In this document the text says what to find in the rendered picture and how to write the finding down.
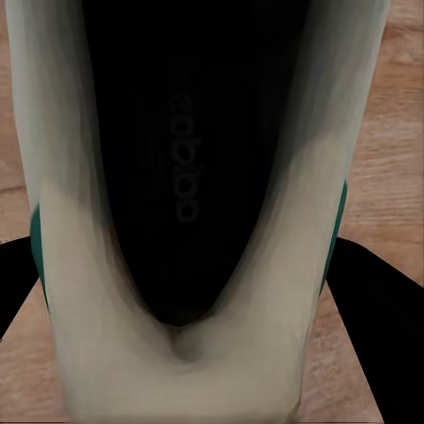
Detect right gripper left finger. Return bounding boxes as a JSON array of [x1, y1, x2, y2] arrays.
[[0, 236, 40, 340]]

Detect gym shoe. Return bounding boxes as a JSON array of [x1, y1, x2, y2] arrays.
[[4, 0, 390, 424]]

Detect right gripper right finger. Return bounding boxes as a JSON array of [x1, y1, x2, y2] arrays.
[[325, 237, 424, 424]]

